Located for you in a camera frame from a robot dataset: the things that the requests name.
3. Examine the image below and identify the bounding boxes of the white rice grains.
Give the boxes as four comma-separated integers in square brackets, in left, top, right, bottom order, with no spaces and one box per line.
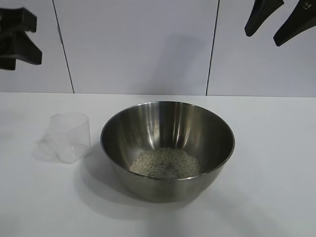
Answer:
[128,147,202,179]

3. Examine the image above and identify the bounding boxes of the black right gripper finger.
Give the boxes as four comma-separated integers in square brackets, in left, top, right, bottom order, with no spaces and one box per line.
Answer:
[244,0,284,38]
[273,0,316,47]

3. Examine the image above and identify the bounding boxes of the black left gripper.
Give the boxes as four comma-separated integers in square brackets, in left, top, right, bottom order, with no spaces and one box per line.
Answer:
[0,7,43,71]

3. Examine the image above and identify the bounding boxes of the clear plastic measuring cup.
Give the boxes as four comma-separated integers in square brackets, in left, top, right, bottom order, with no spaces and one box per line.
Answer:
[32,112,92,165]

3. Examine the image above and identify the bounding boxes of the stainless steel mixing bowl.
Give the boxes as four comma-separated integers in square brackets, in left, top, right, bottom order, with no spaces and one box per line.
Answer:
[100,100,236,203]

